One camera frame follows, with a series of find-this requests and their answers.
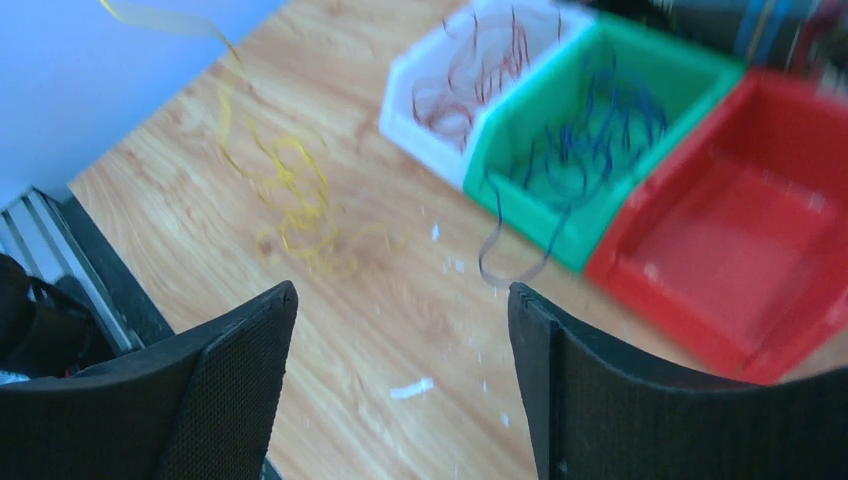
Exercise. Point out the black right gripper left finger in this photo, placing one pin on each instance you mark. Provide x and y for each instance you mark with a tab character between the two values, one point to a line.
198	405

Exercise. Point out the white plastic bin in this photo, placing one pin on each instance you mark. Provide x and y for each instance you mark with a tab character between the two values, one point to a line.
439	92

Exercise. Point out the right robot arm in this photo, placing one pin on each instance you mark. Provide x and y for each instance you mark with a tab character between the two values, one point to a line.
47	331

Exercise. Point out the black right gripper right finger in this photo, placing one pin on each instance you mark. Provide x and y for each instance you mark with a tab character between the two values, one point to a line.
599	408

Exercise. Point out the red plastic bin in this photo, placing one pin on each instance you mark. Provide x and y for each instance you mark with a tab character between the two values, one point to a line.
736	245

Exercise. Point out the green plastic bin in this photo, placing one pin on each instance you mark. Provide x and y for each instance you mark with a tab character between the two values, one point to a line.
557	157

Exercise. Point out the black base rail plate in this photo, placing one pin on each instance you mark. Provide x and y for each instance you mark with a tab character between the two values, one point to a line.
52	239

